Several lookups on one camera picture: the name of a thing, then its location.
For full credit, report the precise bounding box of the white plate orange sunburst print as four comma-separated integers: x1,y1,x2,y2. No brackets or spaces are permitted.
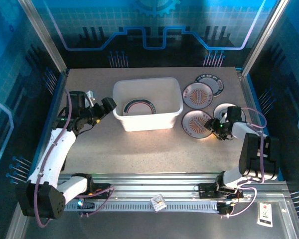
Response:
181,110,214,139
182,82,214,110

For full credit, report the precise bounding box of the white plastic bin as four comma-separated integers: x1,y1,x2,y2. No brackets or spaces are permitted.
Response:
112,77,184,132

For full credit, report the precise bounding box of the white plate dark rim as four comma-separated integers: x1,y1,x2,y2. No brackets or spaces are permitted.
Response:
213,103,247,124

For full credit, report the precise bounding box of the blue table edge strip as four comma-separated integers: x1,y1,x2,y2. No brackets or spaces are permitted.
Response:
34,72,67,164

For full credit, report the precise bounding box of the small white connector block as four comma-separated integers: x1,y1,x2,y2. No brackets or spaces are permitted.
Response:
150,194,167,212

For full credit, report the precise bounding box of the white black printed card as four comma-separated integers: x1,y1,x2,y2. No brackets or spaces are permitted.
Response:
256,201,274,228

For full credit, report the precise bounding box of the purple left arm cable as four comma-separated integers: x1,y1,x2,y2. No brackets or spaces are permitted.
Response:
33,89,117,229

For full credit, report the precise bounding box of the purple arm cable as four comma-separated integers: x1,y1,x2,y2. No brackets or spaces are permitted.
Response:
33,89,117,229
220,107,268,219

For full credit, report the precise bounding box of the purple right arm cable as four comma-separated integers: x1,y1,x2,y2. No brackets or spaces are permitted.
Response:
220,107,268,219

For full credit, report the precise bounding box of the black connector with wires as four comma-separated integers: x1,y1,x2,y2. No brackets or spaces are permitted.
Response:
218,202,236,219
76,198,95,217

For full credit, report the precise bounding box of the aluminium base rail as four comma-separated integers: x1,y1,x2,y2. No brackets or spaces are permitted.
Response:
58,172,294,200

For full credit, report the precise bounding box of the aluminium frame post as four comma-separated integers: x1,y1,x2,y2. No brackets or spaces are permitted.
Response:
241,0,290,77
16,0,69,77

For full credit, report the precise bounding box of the white slotted cable duct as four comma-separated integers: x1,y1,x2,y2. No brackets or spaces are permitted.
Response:
64,200,220,214

